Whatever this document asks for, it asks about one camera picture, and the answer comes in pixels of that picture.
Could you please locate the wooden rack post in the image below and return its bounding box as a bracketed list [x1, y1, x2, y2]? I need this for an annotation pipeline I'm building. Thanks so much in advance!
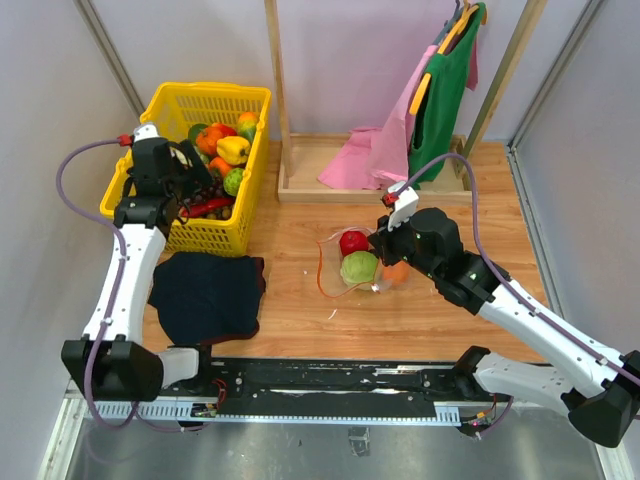
[462, 0, 547, 160]
[264, 0, 293, 178]

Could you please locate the yellow bell pepper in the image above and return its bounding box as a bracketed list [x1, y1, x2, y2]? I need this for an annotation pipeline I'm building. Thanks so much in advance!
[216, 136, 251, 166]

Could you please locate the green shirt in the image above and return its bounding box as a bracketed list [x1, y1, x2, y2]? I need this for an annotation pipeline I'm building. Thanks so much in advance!
[408, 2, 488, 189]

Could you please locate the dark navy cloth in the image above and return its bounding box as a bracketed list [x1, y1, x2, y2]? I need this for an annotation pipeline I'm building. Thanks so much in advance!
[148, 252, 266, 346]

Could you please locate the wooden rack tray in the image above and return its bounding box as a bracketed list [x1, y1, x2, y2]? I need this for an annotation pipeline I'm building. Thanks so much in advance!
[278, 133, 472, 208]

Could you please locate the red chili pepper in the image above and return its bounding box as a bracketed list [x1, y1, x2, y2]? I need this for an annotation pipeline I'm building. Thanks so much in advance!
[179, 197, 235, 218]

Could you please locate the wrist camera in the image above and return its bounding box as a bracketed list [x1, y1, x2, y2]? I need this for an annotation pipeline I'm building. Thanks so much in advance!
[382, 182, 419, 232]
[117, 122, 160, 147]

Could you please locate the red bell pepper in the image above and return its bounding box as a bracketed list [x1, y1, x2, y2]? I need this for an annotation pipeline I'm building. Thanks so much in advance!
[212, 122, 237, 136]

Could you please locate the green custard apple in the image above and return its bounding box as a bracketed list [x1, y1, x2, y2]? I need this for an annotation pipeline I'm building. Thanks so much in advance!
[223, 168, 245, 197]

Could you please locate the pink shirt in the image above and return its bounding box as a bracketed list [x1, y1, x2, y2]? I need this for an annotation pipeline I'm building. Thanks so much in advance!
[316, 43, 479, 192]

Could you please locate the clear zip top bag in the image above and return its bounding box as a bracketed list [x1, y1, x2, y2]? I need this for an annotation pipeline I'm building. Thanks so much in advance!
[316, 227, 410, 298]

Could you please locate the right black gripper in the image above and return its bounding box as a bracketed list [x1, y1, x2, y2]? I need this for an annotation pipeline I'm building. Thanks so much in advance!
[368, 207, 441, 281]

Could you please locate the orange pumpkin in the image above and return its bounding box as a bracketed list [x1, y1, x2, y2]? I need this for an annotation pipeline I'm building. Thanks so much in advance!
[196, 126, 224, 157]

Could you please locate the dark green avocado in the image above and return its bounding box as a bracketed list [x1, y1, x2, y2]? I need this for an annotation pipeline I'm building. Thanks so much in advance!
[188, 123, 208, 144]

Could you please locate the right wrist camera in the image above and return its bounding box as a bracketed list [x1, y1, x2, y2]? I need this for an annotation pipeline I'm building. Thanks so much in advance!
[382, 182, 419, 232]

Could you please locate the yellow clothes hanger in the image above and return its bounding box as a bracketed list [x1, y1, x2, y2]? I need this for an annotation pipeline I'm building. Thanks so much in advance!
[409, 73, 432, 116]

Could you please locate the yellow plastic basket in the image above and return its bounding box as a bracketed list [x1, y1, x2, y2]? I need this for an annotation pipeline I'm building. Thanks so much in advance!
[100, 82, 271, 257]

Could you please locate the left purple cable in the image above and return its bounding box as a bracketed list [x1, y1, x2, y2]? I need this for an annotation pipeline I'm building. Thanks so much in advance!
[55, 139, 211, 432]

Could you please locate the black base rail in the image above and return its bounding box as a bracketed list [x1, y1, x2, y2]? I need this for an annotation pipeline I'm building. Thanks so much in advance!
[154, 355, 514, 416]

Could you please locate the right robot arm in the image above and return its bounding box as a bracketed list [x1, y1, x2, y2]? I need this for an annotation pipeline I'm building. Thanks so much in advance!
[369, 208, 639, 448]

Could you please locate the red apple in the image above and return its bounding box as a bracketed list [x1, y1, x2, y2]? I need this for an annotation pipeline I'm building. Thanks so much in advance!
[339, 230, 369, 257]

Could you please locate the left wooden rack post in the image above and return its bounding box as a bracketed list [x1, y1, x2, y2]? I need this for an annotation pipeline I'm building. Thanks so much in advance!
[264, 0, 293, 178]

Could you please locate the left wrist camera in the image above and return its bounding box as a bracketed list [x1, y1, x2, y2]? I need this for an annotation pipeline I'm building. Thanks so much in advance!
[117, 122, 160, 147]

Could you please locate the mango fruit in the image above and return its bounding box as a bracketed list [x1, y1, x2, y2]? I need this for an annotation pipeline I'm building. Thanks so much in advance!
[236, 112, 259, 144]

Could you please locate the right wooden rack post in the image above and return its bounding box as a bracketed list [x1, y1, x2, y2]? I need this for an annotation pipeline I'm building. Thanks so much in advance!
[462, 0, 547, 160]

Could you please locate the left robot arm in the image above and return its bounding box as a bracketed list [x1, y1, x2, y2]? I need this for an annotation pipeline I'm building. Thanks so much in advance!
[55, 133, 214, 403]

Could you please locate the purple grape bunch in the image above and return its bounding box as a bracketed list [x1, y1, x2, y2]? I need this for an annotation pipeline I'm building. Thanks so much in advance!
[188, 182, 226, 204]

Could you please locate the small orange fruit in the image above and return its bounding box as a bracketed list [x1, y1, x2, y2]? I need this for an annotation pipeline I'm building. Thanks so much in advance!
[208, 157, 233, 178]

